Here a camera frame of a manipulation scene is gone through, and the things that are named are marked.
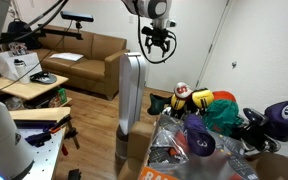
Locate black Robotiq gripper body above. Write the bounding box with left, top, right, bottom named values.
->
left=141, top=25, right=172, bottom=45

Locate white door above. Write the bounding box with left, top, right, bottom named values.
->
left=146, top=0, right=231, bottom=98

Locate red white golf headcover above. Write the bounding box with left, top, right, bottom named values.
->
left=173, top=81, right=194, bottom=100

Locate dark green white golf headcover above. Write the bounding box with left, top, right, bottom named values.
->
left=147, top=93, right=173, bottom=116

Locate brown leather sofa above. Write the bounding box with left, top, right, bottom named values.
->
left=33, top=24, right=131, bottom=102

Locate orange golf headcover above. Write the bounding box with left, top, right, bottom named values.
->
left=213, top=90, right=237, bottom=104

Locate white paper sheet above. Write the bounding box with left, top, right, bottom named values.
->
left=48, top=52, right=85, bottom=63

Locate teal green golf headcover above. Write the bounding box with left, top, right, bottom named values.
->
left=202, top=99, right=246, bottom=138

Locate purple golf headcover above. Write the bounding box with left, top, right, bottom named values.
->
left=182, top=113, right=217, bottom=158

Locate green snack package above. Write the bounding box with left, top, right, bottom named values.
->
left=56, top=87, right=69, bottom=106

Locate clear plastic bag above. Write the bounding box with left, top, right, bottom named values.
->
left=148, top=128, right=189, bottom=168

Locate black cap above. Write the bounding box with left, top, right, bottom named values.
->
left=29, top=70, right=58, bottom=85

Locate black golf driver club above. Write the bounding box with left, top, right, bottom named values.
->
left=240, top=107, right=282, bottom=154

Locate orange black bar clamp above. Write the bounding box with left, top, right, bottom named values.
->
left=61, top=120, right=81, bottom=157
left=48, top=114, right=73, bottom=135

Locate white drink bottle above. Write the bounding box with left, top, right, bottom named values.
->
left=13, top=58, right=32, bottom=85

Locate wooden coffee table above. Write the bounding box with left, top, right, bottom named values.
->
left=0, top=73, right=73, bottom=110

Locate patterned small pouch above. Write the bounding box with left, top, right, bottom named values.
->
left=7, top=41, right=30, bottom=57

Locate black backpack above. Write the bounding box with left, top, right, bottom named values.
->
left=2, top=18, right=43, bottom=51

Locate black blue handheld tool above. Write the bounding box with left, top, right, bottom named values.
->
left=263, top=98, right=288, bottom=139

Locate white cardboard box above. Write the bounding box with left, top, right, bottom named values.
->
left=0, top=50, right=43, bottom=81

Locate small black floor object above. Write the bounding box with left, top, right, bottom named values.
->
left=67, top=168, right=83, bottom=180

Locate metal breadboard robot table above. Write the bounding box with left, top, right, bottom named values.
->
left=8, top=106, right=72, bottom=180

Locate black stereo camera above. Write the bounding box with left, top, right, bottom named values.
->
left=60, top=10, right=95, bottom=24

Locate black camera boom stand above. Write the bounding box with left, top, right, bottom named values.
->
left=0, top=20, right=85, bottom=43

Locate black thick cable bundle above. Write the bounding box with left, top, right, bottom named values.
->
left=0, top=0, right=70, bottom=48

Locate black mounting bracket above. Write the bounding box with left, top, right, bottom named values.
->
left=24, top=130, right=53, bottom=148

